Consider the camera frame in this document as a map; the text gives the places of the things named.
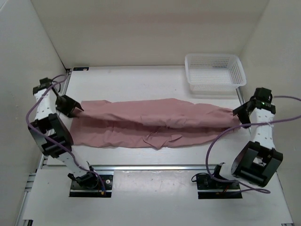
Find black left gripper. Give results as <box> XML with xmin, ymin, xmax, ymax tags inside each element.
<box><xmin>55</xmin><ymin>94</ymin><xmax>82</xmax><ymax>119</ymax></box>

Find pink trousers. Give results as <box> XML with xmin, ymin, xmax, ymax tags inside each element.
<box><xmin>70</xmin><ymin>98</ymin><xmax>240</xmax><ymax>149</ymax></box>

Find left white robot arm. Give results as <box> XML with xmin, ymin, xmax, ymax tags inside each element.
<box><xmin>26</xmin><ymin>81</ymin><xmax>99</xmax><ymax>189</ymax></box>

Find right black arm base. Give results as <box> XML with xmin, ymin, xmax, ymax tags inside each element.
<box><xmin>191</xmin><ymin>173</ymin><xmax>242</xmax><ymax>200</ymax></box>

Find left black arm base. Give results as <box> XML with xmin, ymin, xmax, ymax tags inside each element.
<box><xmin>68</xmin><ymin>173</ymin><xmax>113</xmax><ymax>198</ymax></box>

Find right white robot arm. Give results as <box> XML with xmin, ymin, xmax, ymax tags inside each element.
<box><xmin>230</xmin><ymin>99</ymin><xmax>283</xmax><ymax>187</ymax></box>

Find white plastic basket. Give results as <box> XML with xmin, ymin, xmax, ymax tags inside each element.
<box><xmin>185</xmin><ymin>53</ymin><xmax>247</xmax><ymax>93</ymax></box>

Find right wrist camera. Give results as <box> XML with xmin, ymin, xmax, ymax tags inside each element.
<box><xmin>253</xmin><ymin>87</ymin><xmax>273</xmax><ymax>104</ymax></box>

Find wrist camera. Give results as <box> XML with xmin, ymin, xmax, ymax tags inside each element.
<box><xmin>253</xmin><ymin>87</ymin><xmax>273</xmax><ymax>104</ymax></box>
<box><xmin>39</xmin><ymin>77</ymin><xmax>53</xmax><ymax>89</ymax></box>

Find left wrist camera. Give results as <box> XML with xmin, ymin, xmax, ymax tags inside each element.
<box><xmin>39</xmin><ymin>77</ymin><xmax>53</xmax><ymax>89</ymax></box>

